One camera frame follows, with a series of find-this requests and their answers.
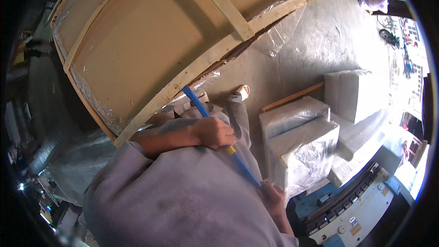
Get person's left hand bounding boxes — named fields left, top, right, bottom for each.
left=193, top=116, right=237, bottom=151

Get person's right hand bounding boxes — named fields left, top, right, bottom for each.
left=256, top=179, right=287, bottom=216

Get blue pry bar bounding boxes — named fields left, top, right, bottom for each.
left=181, top=85, right=263, bottom=190

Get person's legs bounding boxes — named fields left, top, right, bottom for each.
left=148, top=85, right=265, bottom=183

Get plastic wrapped white block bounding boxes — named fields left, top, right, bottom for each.
left=266, top=118, right=340, bottom=200
left=324, top=70, right=390, bottom=124
left=330, top=109, right=389, bottom=162
left=327, top=154, right=375, bottom=188
left=259, top=96, right=332, bottom=141

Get wooden slat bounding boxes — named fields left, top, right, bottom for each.
left=261, top=82, right=325, bottom=113

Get person's body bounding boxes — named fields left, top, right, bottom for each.
left=83, top=110, right=300, bottom=247

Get white and blue machine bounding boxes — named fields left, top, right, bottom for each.
left=294, top=159, right=413, bottom=247

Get clear plastic film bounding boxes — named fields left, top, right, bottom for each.
left=267, top=6, right=306, bottom=59

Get large wooden crate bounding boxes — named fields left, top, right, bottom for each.
left=50, top=0, right=343, bottom=148

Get large plastic wrapped bundle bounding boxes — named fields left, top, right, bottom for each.
left=29, top=127, right=118, bottom=207

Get parked motorbike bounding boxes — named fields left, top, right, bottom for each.
left=377, top=15, right=402, bottom=49

